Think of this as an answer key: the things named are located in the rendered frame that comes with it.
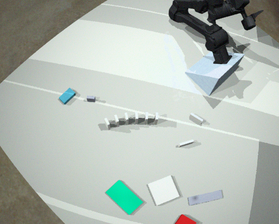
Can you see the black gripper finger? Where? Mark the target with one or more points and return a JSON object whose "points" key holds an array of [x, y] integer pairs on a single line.
{"points": [[255, 14]]}

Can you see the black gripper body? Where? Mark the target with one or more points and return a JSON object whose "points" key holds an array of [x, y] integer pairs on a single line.
{"points": [[247, 22]]}

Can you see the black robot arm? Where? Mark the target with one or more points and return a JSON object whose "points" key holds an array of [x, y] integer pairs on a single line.
{"points": [[216, 37]]}

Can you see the red rectangular block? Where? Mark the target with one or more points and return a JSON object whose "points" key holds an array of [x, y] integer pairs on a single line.
{"points": [[184, 220]]}

